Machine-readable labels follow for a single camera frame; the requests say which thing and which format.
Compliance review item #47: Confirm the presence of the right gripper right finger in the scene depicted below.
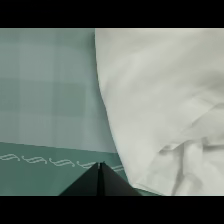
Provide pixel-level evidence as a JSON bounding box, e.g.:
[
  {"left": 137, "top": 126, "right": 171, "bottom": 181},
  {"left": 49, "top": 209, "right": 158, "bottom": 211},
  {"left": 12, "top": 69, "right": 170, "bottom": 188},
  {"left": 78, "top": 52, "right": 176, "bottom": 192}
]
[{"left": 99, "top": 161, "right": 143, "bottom": 197}]

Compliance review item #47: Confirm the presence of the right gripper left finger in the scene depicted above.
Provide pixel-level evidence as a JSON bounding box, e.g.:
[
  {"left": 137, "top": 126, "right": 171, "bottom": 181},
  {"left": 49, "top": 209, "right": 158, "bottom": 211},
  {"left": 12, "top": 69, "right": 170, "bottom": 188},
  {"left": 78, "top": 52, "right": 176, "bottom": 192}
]
[{"left": 59, "top": 162, "right": 100, "bottom": 197}]

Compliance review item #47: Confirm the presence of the white garment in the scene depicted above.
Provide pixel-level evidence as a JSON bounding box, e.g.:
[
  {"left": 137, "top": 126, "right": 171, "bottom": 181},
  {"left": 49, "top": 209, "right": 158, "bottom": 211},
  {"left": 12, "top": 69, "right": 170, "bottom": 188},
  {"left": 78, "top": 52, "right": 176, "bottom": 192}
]
[{"left": 94, "top": 28, "right": 224, "bottom": 197}]

